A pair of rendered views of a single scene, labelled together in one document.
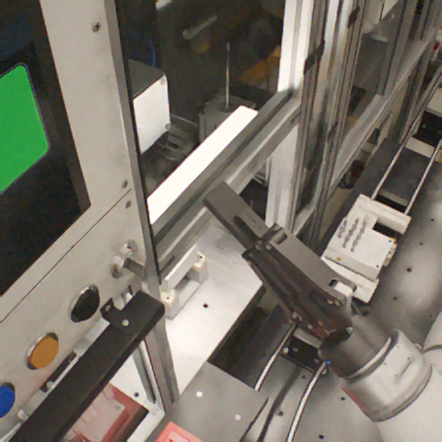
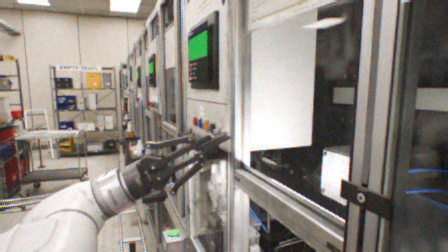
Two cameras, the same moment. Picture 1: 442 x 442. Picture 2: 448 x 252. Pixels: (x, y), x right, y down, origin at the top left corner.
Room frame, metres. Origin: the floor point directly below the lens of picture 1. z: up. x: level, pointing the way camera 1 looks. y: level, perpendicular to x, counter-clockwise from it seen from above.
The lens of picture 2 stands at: (0.73, -0.51, 1.54)
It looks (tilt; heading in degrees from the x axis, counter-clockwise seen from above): 9 degrees down; 126
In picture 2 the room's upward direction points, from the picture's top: straight up
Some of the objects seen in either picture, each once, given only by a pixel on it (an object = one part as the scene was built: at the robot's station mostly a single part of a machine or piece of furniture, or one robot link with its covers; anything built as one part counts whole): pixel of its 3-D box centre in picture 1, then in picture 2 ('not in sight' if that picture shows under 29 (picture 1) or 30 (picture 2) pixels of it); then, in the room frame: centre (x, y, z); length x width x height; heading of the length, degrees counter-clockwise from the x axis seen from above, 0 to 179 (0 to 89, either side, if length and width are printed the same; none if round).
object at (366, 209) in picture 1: (353, 265); not in sight; (0.68, -0.31, 0.84); 0.36 x 0.14 x 0.10; 147
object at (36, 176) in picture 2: not in sight; (54, 160); (-3.63, 1.32, 0.47); 0.84 x 0.53 x 0.94; 51
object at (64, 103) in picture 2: not in sight; (87, 111); (-5.48, 2.88, 1.00); 1.30 x 0.51 x 2.00; 57
